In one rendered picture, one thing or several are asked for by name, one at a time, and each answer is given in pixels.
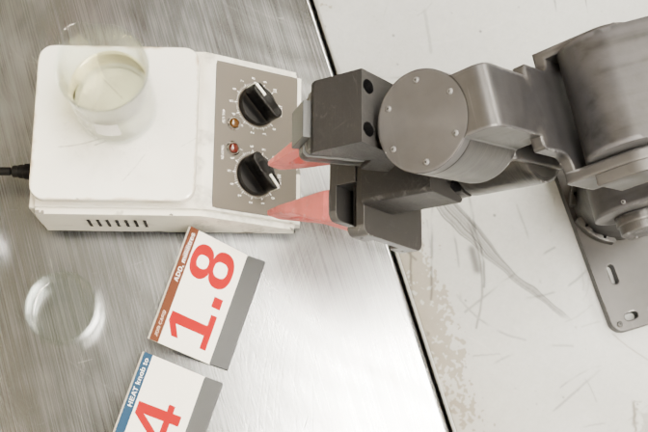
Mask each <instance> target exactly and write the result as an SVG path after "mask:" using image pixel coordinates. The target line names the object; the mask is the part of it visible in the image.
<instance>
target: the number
mask: <svg viewBox="0 0 648 432"><path fill-rule="evenodd" d="M197 380H198V377H195V376H193V375H191V374H188V373H186V372H183V371H181V370H179V369H176V368H174V367H171V366H169V365H166V364H163V363H160V362H158V361H156V360H154V359H151V361H150V364H149V367H148V371H147V374H146V377H145V379H144V382H143V385H142V387H141V389H140V392H139V395H138V398H137V400H136V403H135V406H134V408H133V411H132V414H131V417H130V419H129V422H128V424H127V426H126V429H125V432H178V431H179V428H180V426H181V424H182V421H183V418H184V415H185V412H186V410H187V407H188V404H189V401H190V398H191V396H192V393H193V390H194V388H195V385H196V382H197Z"/></svg>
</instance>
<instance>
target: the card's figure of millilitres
mask: <svg viewBox="0 0 648 432"><path fill-rule="evenodd" d="M240 258H241V255H239V254H237V253H235V252H233V251H231V250H229V249H227V248H225V247H223V246H222V245H220V244H218V243H216V242H214V241H212V240H210V239H208V238H206V237H204V236H202V235H200V234H198V235H197V238H196V241H195V244H194V246H193V249H192V252H191V254H190V256H189V259H188V262H187V264H186V267H185V270H184V273H183V275H182V278H181V281H180V283H179V286H178V289H177V292H176V294H175V298H174V300H173V303H172V306H171V309H170V311H169V314H168V317H167V320H166V322H165V325H164V328H163V330H162V333H161V336H160V339H162V340H164V341H166V342H169V343H170V344H172V345H175V346H177V347H179V348H182V349H184V350H186V351H189V352H191V353H193V354H196V355H198V356H200V357H203V358H205V356H206V353H207V350H208V348H209V345H210V342H211V340H212V337H213V334H214V332H215V329H216V326H217V323H218V320H219V318H220V315H221V312H222V309H223V306H224V304H225V302H226V299H227V296H228V293H229V290H230V286H231V283H232V280H233V277H234V274H235V272H236V269H237V266H238V263H239V260H240Z"/></svg>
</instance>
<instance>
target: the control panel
mask: <svg viewBox="0 0 648 432"><path fill-rule="evenodd" d="M255 82H259V83H261V84H262V86H263V87H264V88H265V89H267V90H268V91H269V92H270V93H271V94H272V96H273V97H274V98H275V100H276V103H277V104H278V105H279V107H280V108H281V110H282V115H281V116H280V117H279V118H277V119H275V120H273V121H271V122H269V123H267V124H266V125H254V124H251V123H250V122H248V121H247V120H246V119H245V118H244V117H243V115H242V113H241V111H240V108H239V97H240V95H241V94H242V92H243V91H244V90H245V89H246V88H247V87H248V86H250V85H252V84H253V83H255ZM297 87H298V83H297V78H294V77H290V76H285V75H281V74H278V73H273V72H269V71H264V70H260V69H256V68H251V67H243V66H240V65H236V64H231V63H227V62H222V61H217V64H216V87H215V117H214V148H213V178H212V207H215V208H221V209H226V210H233V211H239V212H245V213H252V214H257V215H264V216H268V215H267V210H269V209H271V208H273V207H276V206H278V205H280V204H283V203H288V202H291V201H294V200H296V169H291V170H278V169H276V168H274V170H275V175H276V177H277V178H278V180H279V181H280V188H279V189H277V190H275V191H272V192H268V193H267V194H264V195H262V196H254V195H251V194H249V193H248V192H246V191H245V190H244V189H243V188H242V186H241V185H240V183H239V180H238V177H237V168H238V165H239V163H240V161H241V160H242V159H243V158H244V157H246V156H248V155H250V154H252V153H254V152H256V151H258V152H260V153H261V154H262V156H263V157H265V158H266V159H268V160H270V159H271V158H273V157H274V156H275V155H276V154H277V153H279V152H280V151H281V150H282V149H284V148H285V147H286V146H287V145H288V144H290V143H291V142H292V113H293V111H294V110H295V109H296V108H297ZM233 118H236V119H238V120H239V125H238V127H236V128H233V127H231V125H230V119H233ZM232 143H235V144H237V145H238V152H237V153H232V152H231V151H230V144H232Z"/></svg>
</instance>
